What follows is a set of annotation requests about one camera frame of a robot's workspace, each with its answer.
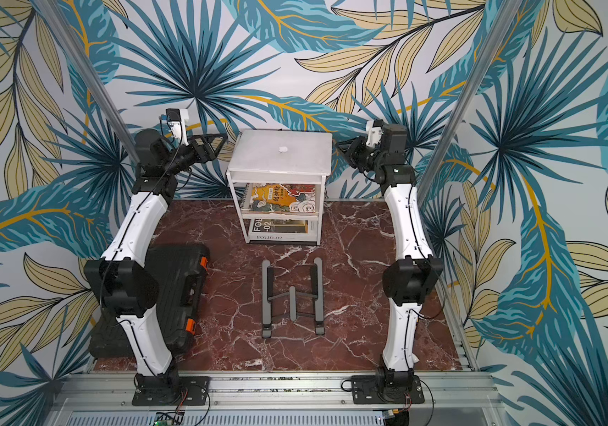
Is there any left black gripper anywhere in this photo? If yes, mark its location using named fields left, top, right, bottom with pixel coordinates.
left=161, top=130, right=228, bottom=174

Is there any silver laptop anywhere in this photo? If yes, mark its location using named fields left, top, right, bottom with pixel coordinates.
left=228, top=130, right=332, bottom=176

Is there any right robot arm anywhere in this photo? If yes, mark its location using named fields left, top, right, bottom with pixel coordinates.
left=338, top=120, right=443, bottom=391

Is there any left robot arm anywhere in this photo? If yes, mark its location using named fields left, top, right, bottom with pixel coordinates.
left=84, top=129, right=228, bottom=396

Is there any grey laptop stand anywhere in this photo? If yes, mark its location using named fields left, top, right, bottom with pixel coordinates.
left=261, top=257, right=325, bottom=339

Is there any white metal shelf rack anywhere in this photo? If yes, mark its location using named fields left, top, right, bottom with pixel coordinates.
left=226, top=161, right=327, bottom=246

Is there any colourful illustrated book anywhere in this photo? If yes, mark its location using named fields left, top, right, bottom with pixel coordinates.
left=241, top=183, right=318, bottom=214

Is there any folio magazine book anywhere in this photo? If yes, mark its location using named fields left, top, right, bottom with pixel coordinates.
left=247, top=218, right=318, bottom=244

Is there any black plastic tool case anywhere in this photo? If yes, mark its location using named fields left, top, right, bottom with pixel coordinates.
left=89, top=243, right=210, bottom=359

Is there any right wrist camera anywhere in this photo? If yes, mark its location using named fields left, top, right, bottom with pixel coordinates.
left=365, top=120, right=385, bottom=149

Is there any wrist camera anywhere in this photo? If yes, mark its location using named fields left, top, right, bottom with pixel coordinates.
left=166, top=108, right=189, bottom=146
left=365, top=120, right=385, bottom=149

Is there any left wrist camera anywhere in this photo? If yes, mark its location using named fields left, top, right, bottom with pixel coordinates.
left=166, top=108, right=189, bottom=146

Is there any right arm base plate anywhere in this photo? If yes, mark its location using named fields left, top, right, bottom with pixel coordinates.
left=350, top=376, right=426, bottom=406

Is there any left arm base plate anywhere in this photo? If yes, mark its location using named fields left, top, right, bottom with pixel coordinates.
left=132, top=374, right=211, bottom=406

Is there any aluminium front rail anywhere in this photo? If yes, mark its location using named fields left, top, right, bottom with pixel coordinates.
left=45, top=371, right=511, bottom=425

